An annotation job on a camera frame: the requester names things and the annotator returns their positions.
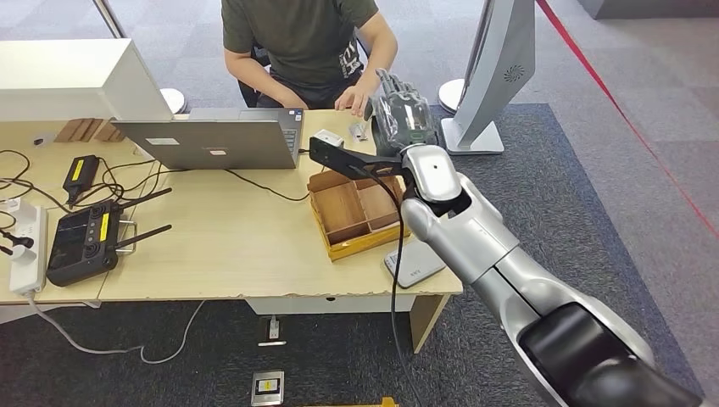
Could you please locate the round white post base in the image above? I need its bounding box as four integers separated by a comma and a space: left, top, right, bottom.
437, 78, 466, 115
159, 86, 189, 115

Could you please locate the red barrier tape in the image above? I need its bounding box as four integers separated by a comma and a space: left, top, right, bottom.
534, 0, 719, 240

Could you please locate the person's right hand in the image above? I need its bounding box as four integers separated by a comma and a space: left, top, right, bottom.
277, 89, 309, 110

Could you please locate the white under-desk drawer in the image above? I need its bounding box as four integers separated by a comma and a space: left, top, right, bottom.
244, 296, 418, 317

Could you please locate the person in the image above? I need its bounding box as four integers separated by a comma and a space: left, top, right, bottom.
220, 0, 399, 119

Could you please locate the black camera bracket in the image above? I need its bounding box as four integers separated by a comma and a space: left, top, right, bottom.
309, 137, 409, 182

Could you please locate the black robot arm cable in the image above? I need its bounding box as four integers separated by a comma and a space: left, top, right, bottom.
348, 165, 422, 407

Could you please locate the black remote controller with antennas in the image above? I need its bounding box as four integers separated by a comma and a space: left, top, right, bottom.
46, 187, 174, 288

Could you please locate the person's left hand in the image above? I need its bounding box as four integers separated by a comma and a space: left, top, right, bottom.
334, 84, 375, 119

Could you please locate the grey platform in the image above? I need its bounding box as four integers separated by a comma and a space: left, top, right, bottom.
577, 0, 719, 20

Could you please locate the silver floor socket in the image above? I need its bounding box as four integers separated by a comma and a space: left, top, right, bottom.
249, 370, 286, 407

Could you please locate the white power strip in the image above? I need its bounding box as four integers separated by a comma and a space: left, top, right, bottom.
8, 202, 50, 296

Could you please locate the metal pole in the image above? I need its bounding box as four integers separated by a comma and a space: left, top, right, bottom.
92, 0, 129, 41

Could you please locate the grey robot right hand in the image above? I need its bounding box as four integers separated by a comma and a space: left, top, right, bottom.
364, 68, 440, 159

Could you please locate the light wood desk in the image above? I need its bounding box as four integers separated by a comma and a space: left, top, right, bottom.
0, 106, 465, 356

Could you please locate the grey kiosk stand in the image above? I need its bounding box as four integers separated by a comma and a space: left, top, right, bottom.
439, 0, 537, 157

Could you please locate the white power cable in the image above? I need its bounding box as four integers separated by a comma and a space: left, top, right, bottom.
26, 293, 207, 365

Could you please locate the black laptop cable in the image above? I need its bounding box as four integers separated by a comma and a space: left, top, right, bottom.
223, 148, 311, 204

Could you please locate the wooden organizer box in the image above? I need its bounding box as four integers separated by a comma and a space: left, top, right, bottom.
306, 170, 411, 263

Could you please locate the black plug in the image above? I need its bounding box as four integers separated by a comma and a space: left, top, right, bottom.
0, 228, 36, 258

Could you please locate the black looped cable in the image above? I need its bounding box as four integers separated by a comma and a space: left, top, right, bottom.
0, 148, 72, 215

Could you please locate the black power adapter yellow label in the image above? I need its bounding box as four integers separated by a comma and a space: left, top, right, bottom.
63, 154, 103, 206

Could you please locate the grey card reader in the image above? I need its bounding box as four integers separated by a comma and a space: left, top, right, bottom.
383, 238, 448, 290

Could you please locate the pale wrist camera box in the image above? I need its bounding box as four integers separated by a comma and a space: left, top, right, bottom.
312, 129, 345, 148

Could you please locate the dark grey floor rug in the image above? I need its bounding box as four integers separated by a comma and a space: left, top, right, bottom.
0, 103, 706, 407

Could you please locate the floor plug outlet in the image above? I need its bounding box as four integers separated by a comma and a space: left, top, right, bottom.
257, 315, 287, 348

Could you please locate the black adapter cable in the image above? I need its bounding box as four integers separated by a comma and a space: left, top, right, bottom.
67, 157, 189, 210

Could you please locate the grey laptop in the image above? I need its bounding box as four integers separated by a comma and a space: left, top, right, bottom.
111, 108, 305, 171

